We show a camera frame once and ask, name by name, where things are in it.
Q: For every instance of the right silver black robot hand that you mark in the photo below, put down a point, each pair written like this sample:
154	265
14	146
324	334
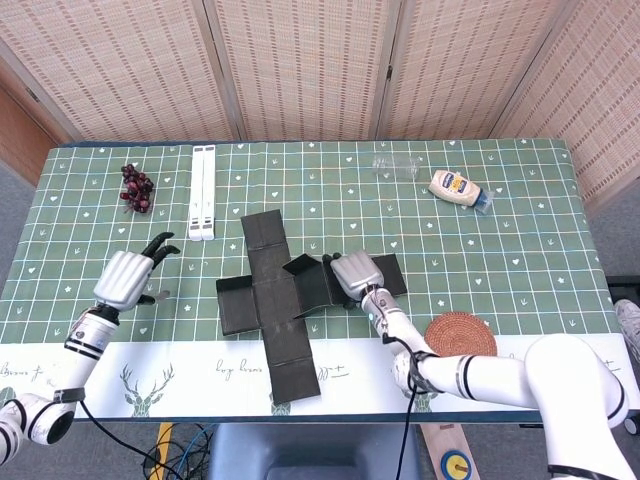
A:
355	272

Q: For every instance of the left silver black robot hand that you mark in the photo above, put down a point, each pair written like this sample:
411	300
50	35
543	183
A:
122	280

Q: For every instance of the black cardboard box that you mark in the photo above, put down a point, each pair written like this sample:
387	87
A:
280	320

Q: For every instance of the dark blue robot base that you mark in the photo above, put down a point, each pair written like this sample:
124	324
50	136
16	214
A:
310	455

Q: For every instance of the green white checked tablecloth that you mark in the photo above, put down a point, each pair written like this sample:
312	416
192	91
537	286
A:
350	225

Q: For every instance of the dark red grape bunch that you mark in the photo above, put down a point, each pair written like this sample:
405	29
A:
136	190

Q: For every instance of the clear plastic container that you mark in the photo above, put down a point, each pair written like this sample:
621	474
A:
395	167

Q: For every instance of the white folding stand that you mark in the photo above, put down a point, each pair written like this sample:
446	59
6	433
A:
202	190

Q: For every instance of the round woven rattan coaster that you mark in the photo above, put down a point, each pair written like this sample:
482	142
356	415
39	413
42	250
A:
460	332

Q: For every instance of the mayonnaise squeeze bottle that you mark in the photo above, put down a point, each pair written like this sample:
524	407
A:
452	187

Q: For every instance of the brown wooden door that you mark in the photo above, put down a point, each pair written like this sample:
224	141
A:
20	135

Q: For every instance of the wooden board with yellow disc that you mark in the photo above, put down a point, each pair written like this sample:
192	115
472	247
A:
452	460

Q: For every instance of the bamboo folding screen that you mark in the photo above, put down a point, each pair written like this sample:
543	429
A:
310	65

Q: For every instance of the black floor object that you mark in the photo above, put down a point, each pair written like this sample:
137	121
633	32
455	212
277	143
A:
625	287

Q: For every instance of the grey shoe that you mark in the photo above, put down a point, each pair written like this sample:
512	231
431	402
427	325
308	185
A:
629	325

